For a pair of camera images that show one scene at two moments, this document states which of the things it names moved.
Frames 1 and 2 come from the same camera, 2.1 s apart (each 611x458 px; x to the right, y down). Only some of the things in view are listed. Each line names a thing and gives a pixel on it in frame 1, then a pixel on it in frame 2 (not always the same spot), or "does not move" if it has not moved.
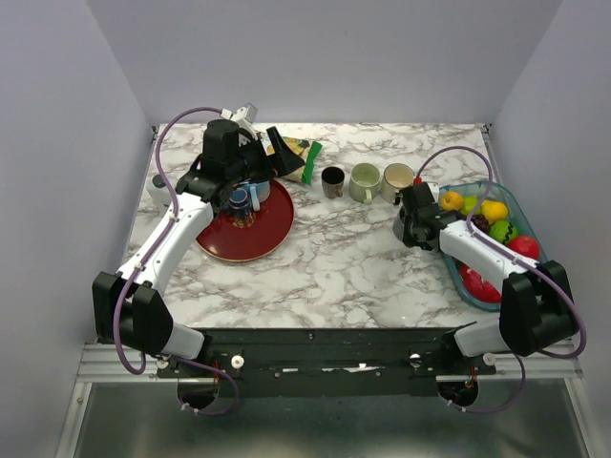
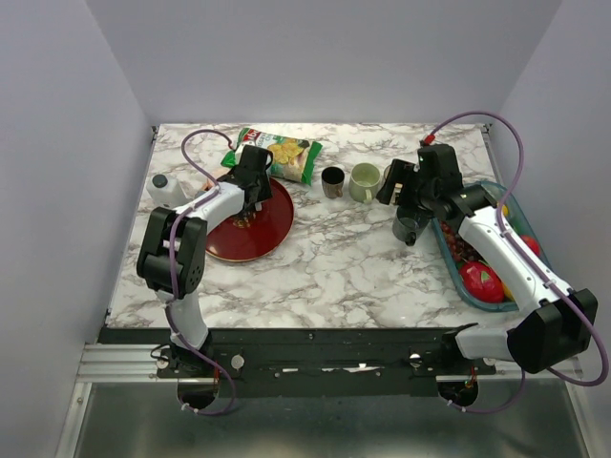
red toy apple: [527, 245] does not move
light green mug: [364, 180] does not move
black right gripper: [409, 238] → [401, 172]
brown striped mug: [332, 181] does not move
